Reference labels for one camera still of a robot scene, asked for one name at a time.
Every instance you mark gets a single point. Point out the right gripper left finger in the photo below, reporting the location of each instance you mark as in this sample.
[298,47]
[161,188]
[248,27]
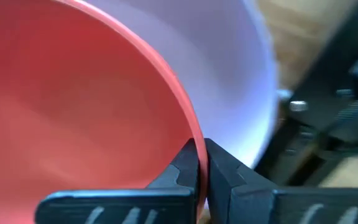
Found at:
[169,199]

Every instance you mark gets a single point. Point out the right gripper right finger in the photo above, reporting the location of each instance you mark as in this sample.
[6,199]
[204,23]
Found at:
[259,202]

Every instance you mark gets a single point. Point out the red plastic bowl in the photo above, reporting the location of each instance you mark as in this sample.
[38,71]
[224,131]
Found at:
[73,109]

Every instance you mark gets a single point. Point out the lavender plastic plate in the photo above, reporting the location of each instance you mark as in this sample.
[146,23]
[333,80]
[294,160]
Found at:
[222,68]

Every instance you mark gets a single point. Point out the black metal rig frame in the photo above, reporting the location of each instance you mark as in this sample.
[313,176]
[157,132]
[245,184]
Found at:
[331,102]

